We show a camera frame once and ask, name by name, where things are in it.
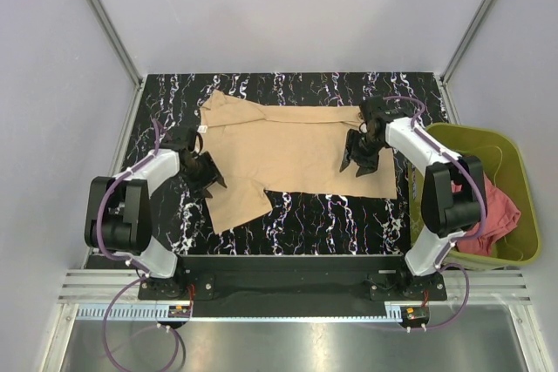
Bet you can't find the left aluminium corner post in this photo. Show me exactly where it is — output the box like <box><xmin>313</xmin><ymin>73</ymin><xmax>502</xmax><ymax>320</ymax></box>
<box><xmin>86</xmin><ymin>0</ymin><xmax>143</xmax><ymax>89</ymax></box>

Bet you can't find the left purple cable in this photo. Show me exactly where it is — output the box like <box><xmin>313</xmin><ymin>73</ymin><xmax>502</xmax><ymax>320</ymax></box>
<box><xmin>93</xmin><ymin>117</ymin><xmax>187</xmax><ymax>369</ymax></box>

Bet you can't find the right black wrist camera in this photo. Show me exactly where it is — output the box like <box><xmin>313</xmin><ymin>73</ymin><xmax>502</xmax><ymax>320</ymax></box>
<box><xmin>358</xmin><ymin>96</ymin><xmax>387</xmax><ymax>123</ymax></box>

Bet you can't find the olive green plastic bin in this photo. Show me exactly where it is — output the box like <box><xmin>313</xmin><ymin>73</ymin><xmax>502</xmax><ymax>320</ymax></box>
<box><xmin>426</xmin><ymin>123</ymin><xmax>541</xmax><ymax>270</ymax></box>

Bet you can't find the aluminium corner post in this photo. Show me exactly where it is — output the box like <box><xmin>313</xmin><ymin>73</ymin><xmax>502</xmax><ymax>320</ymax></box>
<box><xmin>439</xmin><ymin>0</ymin><xmax>497</xmax><ymax>86</ymax></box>
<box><xmin>86</xmin><ymin>0</ymin><xmax>143</xmax><ymax>89</ymax></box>

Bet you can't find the left small controller board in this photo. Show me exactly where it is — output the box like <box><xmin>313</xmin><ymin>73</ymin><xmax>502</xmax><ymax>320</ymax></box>
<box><xmin>168</xmin><ymin>305</ymin><xmax>192</xmax><ymax>318</ymax></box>

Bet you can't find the purple cable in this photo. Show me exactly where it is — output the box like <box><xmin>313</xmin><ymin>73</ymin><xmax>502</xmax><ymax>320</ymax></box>
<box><xmin>93</xmin><ymin>117</ymin><xmax>187</xmax><ymax>369</ymax></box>
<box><xmin>383</xmin><ymin>95</ymin><xmax>487</xmax><ymax>330</ymax></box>

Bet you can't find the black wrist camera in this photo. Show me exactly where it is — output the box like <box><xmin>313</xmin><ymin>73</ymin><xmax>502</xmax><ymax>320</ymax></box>
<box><xmin>358</xmin><ymin>96</ymin><xmax>387</xmax><ymax>123</ymax></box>
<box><xmin>173</xmin><ymin>127</ymin><xmax>204</xmax><ymax>153</ymax></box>

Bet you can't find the small controller board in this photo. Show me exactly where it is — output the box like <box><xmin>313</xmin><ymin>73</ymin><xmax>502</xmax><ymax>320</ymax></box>
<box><xmin>404</xmin><ymin>306</ymin><xmax>430</xmax><ymax>321</ymax></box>
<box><xmin>168</xmin><ymin>305</ymin><xmax>192</xmax><ymax>318</ymax></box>

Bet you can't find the pink t shirt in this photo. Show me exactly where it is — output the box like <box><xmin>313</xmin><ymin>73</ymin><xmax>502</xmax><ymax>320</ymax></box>
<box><xmin>457</xmin><ymin>176</ymin><xmax>521</xmax><ymax>257</ymax></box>

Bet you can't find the beige t shirt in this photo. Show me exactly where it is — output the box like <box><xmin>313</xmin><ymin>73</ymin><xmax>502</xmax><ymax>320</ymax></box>
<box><xmin>200</xmin><ymin>90</ymin><xmax>398</xmax><ymax>234</ymax></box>

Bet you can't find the right aluminium corner post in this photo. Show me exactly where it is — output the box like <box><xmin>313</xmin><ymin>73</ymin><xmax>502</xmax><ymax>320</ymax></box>
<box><xmin>439</xmin><ymin>0</ymin><xmax>497</xmax><ymax>86</ymax></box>

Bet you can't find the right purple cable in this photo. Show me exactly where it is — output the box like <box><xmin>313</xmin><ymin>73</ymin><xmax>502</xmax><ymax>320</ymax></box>
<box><xmin>383</xmin><ymin>95</ymin><xmax>487</xmax><ymax>330</ymax></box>

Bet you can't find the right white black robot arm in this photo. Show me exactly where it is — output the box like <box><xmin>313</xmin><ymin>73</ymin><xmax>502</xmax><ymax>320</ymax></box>
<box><xmin>340</xmin><ymin>97</ymin><xmax>487</xmax><ymax>300</ymax></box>

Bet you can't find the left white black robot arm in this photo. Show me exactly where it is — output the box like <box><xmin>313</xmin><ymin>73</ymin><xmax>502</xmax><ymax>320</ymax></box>
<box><xmin>85</xmin><ymin>128</ymin><xmax>227</xmax><ymax>299</ymax></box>

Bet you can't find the right small controller board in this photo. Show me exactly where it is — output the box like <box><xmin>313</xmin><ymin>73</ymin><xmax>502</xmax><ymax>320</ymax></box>
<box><xmin>404</xmin><ymin>306</ymin><xmax>430</xmax><ymax>321</ymax></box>

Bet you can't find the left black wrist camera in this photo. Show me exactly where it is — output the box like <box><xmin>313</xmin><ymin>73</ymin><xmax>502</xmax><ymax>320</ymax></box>
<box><xmin>173</xmin><ymin>127</ymin><xmax>204</xmax><ymax>153</ymax></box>

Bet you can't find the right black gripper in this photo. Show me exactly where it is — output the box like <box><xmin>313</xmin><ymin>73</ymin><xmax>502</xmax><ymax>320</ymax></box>
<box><xmin>339</xmin><ymin>129</ymin><xmax>384</xmax><ymax>178</ymax></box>

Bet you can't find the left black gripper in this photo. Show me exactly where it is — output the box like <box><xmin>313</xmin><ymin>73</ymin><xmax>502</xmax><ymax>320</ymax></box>
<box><xmin>180</xmin><ymin>152</ymin><xmax>225</xmax><ymax>198</ymax></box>

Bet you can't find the aluminium frame rail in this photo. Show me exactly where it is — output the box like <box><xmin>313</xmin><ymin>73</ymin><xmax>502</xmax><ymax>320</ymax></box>
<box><xmin>58</xmin><ymin>269</ymin><xmax>531</xmax><ymax>322</ymax></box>

